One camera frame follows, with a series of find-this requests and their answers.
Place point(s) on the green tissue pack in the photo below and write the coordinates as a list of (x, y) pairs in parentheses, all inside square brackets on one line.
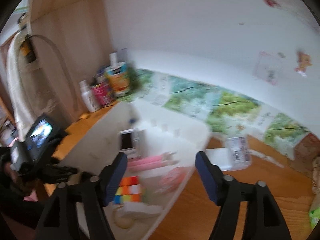
[(314, 213)]

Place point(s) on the white charger block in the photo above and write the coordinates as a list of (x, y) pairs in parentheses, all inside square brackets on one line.
[(220, 157)]

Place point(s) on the white instant camera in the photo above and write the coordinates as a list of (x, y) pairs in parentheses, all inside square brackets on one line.
[(131, 142)]

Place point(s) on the pink round case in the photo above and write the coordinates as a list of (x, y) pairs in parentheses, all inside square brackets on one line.
[(172, 180)]

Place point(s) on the white bunny-shaped gadget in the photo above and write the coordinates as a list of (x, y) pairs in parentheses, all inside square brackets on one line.
[(139, 210)]

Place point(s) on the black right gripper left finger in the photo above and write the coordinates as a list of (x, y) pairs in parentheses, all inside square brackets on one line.
[(59, 219)]

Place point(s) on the patterned paper bag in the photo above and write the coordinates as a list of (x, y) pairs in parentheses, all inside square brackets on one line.
[(315, 175)]

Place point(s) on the wooden cabinet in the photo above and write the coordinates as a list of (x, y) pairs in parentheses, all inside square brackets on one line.
[(72, 41)]

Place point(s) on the round gold compact case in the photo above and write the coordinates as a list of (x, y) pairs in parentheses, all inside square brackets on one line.
[(121, 222)]

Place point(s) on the clear plastic box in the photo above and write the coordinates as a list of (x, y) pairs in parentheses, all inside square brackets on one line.
[(239, 152)]

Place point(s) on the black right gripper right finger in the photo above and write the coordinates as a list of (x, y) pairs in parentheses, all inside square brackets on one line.
[(264, 219)]

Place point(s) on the large white plastic bin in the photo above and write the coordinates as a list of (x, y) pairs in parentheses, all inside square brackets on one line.
[(159, 131)]

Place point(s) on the orange yellow snack carton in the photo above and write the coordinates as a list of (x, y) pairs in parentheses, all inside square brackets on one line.
[(118, 78)]

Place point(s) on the white spray bottle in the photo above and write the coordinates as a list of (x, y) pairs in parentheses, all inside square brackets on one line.
[(88, 97)]

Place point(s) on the multicoloured rubik's cube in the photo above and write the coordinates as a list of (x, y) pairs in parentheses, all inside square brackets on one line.
[(130, 190)]

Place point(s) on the brown cardboard box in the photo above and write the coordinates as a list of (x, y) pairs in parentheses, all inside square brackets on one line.
[(304, 154)]

